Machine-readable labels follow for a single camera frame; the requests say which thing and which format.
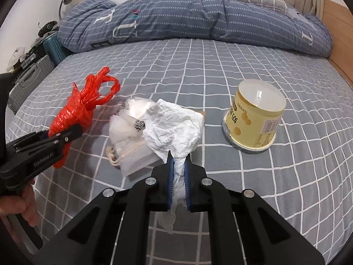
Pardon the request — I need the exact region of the grey checked bed mattress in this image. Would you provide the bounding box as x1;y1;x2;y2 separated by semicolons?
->
6;37;353;265

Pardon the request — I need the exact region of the blue striped duvet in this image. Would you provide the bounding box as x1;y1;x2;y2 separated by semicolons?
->
56;0;333;58

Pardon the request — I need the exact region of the blue ribbed suitcase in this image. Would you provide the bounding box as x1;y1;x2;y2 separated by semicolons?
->
43;36;68;67

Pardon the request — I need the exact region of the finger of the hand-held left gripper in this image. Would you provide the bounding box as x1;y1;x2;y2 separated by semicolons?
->
10;129;52;147
47;124;84;152

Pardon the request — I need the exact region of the wooden bed frame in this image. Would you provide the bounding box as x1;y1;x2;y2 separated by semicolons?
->
320;0;353;87

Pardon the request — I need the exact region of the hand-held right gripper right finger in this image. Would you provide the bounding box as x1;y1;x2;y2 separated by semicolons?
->
185;157;329;265

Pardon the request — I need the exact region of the clear plastic bag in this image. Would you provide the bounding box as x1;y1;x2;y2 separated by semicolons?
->
106;97;163;178

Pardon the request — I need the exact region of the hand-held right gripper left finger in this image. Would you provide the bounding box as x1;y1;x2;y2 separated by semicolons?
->
32;150;175;265

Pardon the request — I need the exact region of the yellow plastic cup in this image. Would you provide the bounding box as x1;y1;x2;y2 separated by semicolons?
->
222;79;287;154

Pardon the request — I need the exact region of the dark tangled clutter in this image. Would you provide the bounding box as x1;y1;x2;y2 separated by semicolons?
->
37;21;59;37

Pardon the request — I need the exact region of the white tissue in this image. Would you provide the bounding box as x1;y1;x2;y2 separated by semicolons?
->
142;98;205;234

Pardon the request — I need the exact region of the grey ribbed suitcase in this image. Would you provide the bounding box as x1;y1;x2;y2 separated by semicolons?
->
7;54;56;115

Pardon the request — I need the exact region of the person's left hand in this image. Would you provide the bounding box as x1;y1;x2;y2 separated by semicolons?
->
0;177;38;228

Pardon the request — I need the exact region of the red plastic bag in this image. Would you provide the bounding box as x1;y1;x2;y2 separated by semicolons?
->
48;66;121;170

